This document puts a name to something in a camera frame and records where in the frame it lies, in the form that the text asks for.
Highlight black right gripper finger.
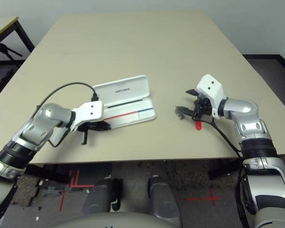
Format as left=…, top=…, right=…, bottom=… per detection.
left=185, top=88, right=200, bottom=97
left=175, top=106, right=195, bottom=119

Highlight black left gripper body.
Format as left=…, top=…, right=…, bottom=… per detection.
left=77, top=120, right=95, bottom=145

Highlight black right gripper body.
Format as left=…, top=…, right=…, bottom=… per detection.
left=191, top=94, right=214, bottom=121

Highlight white plastic pencil case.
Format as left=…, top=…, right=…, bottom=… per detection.
left=92, top=75, right=157, bottom=130

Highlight red tape corner lines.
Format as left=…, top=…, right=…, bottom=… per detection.
left=59, top=170, right=95, bottom=212

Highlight grey robot left leg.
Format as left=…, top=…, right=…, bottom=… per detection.
left=82, top=179, right=123, bottom=214

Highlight grey robot leg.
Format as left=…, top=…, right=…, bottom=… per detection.
left=82, top=179, right=123, bottom=214
left=147, top=175, right=182, bottom=226

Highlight grey crumpled scrap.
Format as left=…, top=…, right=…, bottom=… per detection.
left=41, top=186, right=65, bottom=198

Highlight grey robot torso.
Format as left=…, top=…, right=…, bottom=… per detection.
left=51, top=212, right=181, bottom=228

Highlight red tape cross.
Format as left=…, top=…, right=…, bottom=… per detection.
left=177, top=186, right=221, bottom=206

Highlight grey robot right leg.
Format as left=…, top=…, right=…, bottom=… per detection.
left=147, top=175, right=182, bottom=226

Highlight dark grey foam mat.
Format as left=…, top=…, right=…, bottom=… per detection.
left=0, top=64, right=19, bottom=100

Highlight black tripod stand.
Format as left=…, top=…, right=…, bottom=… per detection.
left=0, top=38, right=23, bottom=62

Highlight beige side table black legs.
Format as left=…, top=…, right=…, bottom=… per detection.
left=0, top=16, right=36, bottom=67

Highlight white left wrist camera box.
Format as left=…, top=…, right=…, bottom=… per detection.
left=70, top=101, right=105, bottom=133

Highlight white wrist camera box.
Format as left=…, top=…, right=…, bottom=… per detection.
left=196, top=74, right=228, bottom=119
left=70, top=101, right=105, bottom=133

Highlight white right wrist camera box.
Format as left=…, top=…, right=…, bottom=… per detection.
left=196, top=74, right=228, bottom=119

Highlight thick black left camera cable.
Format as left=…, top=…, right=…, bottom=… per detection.
left=32, top=82, right=100, bottom=119

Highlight thin black left gripper cable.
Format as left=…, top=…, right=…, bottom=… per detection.
left=47, top=129, right=71, bottom=148

